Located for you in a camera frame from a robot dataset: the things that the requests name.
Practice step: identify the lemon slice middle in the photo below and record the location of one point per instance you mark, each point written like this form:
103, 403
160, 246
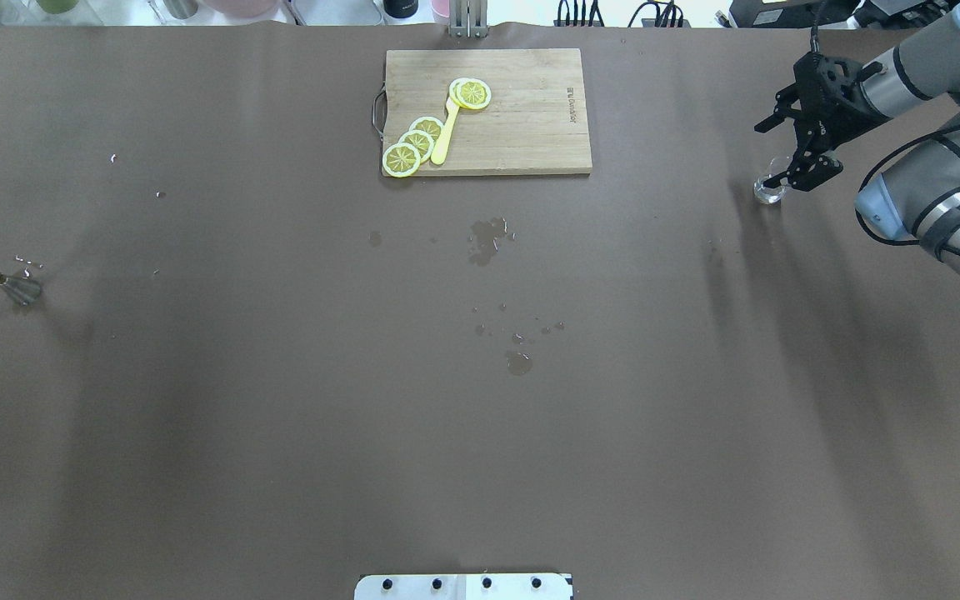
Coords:
422, 141

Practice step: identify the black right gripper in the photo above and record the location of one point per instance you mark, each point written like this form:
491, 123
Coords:
845, 111

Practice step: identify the lemon slice on knife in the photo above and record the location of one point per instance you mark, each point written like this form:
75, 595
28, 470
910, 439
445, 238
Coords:
470, 93

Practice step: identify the yellow plastic knife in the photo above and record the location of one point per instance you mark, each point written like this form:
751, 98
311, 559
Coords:
441, 147

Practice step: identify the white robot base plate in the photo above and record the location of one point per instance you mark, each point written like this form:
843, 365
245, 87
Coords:
483, 585

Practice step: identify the clear glass measuring cup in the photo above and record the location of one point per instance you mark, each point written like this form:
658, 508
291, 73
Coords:
768, 189

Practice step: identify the aluminium frame post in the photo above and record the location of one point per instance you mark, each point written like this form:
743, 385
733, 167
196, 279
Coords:
468, 19

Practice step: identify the wooden cutting board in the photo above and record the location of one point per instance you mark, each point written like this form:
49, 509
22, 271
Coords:
537, 123

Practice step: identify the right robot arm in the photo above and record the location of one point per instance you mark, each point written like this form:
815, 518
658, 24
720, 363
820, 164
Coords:
911, 197

